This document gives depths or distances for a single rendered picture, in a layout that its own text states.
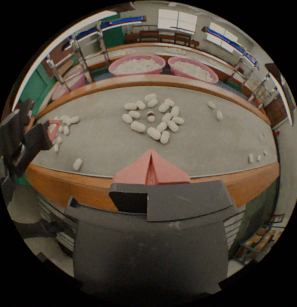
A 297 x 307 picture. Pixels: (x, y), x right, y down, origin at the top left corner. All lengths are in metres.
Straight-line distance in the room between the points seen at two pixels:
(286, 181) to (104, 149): 4.64
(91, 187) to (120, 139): 0.14
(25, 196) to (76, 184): 1.57
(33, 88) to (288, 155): 5.32
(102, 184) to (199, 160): 0.24
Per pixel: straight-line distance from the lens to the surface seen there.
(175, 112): 0.28
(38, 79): 0.98
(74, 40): 0.44
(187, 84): 0.39
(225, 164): 0.32
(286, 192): 4.58
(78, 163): 0.29
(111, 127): 0.29
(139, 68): 0.53
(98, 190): 0.24
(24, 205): 1.82
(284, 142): 4.55
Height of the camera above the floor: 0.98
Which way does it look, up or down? 77 degrees down
